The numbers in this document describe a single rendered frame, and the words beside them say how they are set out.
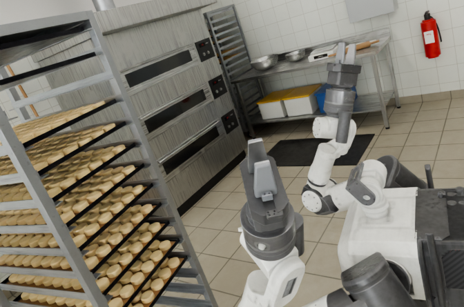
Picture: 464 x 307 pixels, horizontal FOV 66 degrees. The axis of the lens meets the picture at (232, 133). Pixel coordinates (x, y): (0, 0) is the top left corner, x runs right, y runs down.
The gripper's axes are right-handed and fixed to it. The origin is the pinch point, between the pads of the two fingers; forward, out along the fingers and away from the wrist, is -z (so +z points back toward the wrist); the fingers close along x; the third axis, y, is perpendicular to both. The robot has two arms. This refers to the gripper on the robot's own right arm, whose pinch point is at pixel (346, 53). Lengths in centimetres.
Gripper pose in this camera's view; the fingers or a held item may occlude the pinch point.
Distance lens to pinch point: 115.5
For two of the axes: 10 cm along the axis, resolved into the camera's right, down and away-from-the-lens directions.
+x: -8.4, 0.4, -5.4
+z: -0.8, 9.8, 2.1
